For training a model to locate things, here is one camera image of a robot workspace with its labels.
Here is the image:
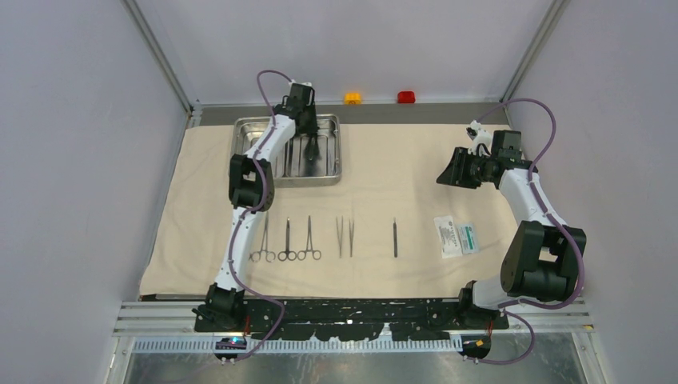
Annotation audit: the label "wire mesh steel basket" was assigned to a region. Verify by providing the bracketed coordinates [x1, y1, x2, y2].
[230, 114, 344, 190]

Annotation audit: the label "white sterile pouch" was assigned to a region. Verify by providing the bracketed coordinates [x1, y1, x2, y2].
[433, 215, 463, 258]

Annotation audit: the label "green white packet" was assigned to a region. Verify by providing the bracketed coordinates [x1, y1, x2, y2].
[457, 222, 480, 255]

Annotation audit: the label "steel scalpel handle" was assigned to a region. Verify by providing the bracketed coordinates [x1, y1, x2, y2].
[392, 217, 398, 258]
[305, 134, 319, 162]

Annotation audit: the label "beige cloth wrap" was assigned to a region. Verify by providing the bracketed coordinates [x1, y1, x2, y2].
[140, 124, 517, 298]

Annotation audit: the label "steel tweezers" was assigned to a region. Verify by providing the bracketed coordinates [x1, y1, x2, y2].
[349, 218, 355, 258]
[336, 216, 344, 258]

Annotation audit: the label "short steel scissors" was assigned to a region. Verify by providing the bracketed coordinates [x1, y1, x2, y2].
[277, 218, 298, 262]

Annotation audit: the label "long steel forceps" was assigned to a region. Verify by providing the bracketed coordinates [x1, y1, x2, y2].
[249, 214, 276, 262]

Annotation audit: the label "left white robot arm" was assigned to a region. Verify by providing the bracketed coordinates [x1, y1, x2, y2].
[193, 81, 317, 332]

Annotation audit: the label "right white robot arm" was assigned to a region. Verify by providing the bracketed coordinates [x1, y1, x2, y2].
[437, 123, 587, 329]

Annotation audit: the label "right steel tray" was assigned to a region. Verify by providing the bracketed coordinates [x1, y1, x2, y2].
[283, 117, 337, 179]

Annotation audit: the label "steel tray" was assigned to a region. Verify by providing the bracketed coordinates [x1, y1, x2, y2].
[231, 117, 288, 181]
[283, 117, 337, 179]

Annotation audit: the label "yellow button block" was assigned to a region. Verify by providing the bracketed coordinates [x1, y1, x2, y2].
[343, 92, 362, 105]

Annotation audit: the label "left steel tray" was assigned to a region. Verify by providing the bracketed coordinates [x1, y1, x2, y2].
[231, 117, 288, 181]

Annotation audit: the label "red button block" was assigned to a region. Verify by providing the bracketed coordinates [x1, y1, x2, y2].
[397, 90, 417, 104]

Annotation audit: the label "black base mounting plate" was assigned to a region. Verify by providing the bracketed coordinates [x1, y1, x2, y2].
[193, 298, 509, 342]

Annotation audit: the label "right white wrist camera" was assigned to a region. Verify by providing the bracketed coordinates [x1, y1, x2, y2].
[467, 120, 493, 157]

